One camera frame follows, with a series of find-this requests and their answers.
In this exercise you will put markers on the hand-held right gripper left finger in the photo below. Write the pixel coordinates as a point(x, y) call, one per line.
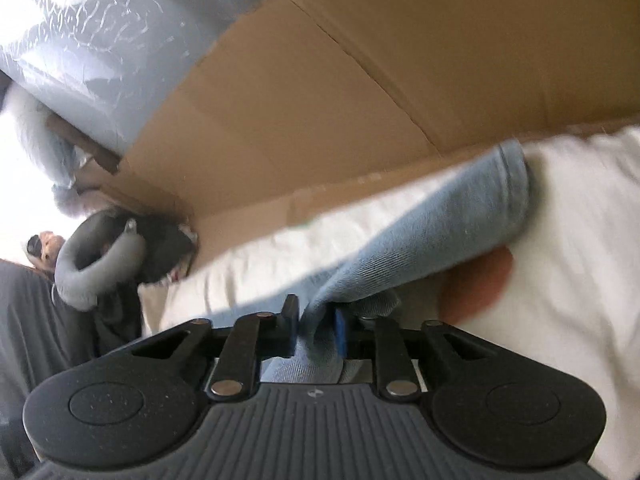
point(289, 325)

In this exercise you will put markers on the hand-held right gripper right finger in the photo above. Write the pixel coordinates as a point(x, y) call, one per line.
point(341, 332)

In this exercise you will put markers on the light blue jeans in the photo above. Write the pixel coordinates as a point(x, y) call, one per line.
point(440, 210)

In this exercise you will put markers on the black clothes pile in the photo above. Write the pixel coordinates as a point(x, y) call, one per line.
point(160, 245)

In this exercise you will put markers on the grey neck pillow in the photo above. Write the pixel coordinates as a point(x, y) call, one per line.
point(75, 270)

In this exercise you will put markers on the cream bear print bedsheet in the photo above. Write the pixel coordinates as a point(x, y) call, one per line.
point(575, 260)

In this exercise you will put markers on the dark grey duvet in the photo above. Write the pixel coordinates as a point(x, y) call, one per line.
point(35, 335)

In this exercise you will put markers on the brown cardboard sheet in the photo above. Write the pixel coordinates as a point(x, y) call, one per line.
point(400, 85)

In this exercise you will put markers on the brown teddy bear toy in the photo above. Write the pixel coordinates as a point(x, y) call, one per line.
point(45, 250)

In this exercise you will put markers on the white fluffy pillow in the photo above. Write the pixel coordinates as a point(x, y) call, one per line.
point(40, 145)

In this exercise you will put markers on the grey plastic-wrapped mattress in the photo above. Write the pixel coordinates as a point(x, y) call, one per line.
point(100, 35)

